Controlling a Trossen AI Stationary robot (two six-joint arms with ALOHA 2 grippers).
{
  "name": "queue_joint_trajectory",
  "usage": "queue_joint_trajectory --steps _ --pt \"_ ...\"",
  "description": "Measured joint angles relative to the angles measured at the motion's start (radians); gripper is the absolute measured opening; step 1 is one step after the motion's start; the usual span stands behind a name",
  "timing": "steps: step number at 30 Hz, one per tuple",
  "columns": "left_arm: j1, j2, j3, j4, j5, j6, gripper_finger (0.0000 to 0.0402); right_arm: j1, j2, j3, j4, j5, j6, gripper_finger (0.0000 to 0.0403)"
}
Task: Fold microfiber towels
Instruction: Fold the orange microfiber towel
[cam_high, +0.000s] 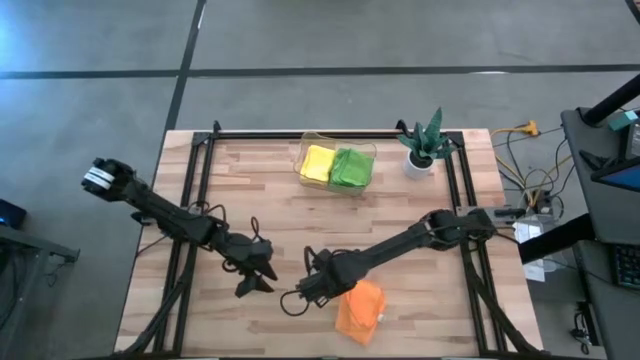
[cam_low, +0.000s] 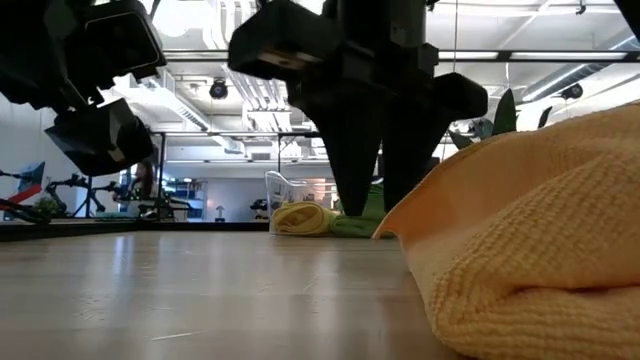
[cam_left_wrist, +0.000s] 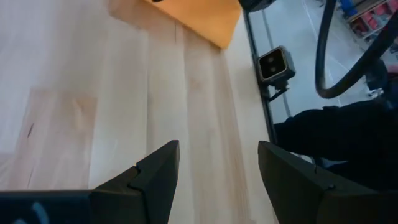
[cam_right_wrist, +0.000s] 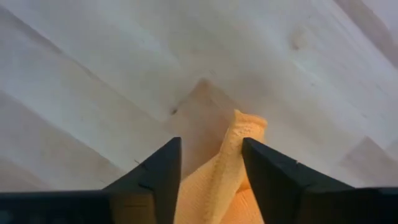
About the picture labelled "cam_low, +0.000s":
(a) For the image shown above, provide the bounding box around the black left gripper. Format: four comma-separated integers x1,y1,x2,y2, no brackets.
49,0,169,101

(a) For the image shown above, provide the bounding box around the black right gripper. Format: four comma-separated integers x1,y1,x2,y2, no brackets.
287,42,489,218

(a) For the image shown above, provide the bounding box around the green microfiber towel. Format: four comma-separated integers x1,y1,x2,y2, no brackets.
339,183,389,221

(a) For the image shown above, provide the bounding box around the yellow microfiber towel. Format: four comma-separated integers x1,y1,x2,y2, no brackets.
271,200,341,237

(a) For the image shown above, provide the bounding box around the orange microfiber towel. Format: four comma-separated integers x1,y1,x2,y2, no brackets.
372,102,640,360

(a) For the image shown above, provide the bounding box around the tall black background table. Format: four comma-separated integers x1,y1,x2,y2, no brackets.
276,130,326,175
148,130,169,220

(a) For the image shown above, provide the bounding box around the black ceiling spotlight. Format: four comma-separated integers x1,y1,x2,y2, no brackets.
208,78,230,101
560,82,585,102

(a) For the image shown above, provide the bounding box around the clear plastic bin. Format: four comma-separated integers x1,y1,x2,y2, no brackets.
264,170,351,236

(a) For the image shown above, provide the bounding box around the green succulent plant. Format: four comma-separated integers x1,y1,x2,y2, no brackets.
447,88,554,151

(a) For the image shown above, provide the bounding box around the person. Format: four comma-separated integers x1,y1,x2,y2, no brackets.
130,160,156,201

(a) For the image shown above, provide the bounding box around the blue screen background monitor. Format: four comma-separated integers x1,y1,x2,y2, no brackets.
17,160,46,192

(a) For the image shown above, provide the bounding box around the red slanted bar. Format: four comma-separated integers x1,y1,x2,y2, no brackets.
8,183,44,204

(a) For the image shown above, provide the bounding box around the small bushy green plant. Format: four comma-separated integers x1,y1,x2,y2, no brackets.
34,197,61,217

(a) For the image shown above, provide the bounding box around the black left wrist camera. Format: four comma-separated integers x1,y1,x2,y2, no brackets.
43,97,157,177

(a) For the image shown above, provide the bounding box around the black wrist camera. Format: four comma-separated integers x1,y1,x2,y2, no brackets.
43,97,157,177
227,0,347,81

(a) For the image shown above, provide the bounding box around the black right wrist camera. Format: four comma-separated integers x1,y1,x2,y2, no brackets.
227,0,347,81

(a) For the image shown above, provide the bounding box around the black overhead light rail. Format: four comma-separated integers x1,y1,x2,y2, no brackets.
162,48,640,64

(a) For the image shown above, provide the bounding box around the black aluminium table frame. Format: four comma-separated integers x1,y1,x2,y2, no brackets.
0,218,271,244

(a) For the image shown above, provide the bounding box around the black curved hose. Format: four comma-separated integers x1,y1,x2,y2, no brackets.
0,198,52,225

